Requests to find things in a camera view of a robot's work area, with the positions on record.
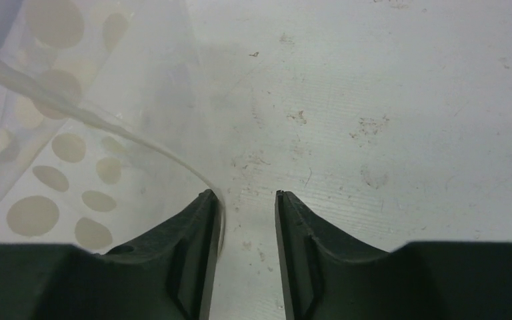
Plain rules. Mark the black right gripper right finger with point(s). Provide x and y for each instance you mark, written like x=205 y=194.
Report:
x=328 y=274

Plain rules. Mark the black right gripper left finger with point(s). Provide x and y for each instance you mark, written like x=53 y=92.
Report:
x=165 y=273

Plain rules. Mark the clear zip top bag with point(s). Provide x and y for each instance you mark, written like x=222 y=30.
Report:
x=105 y=128

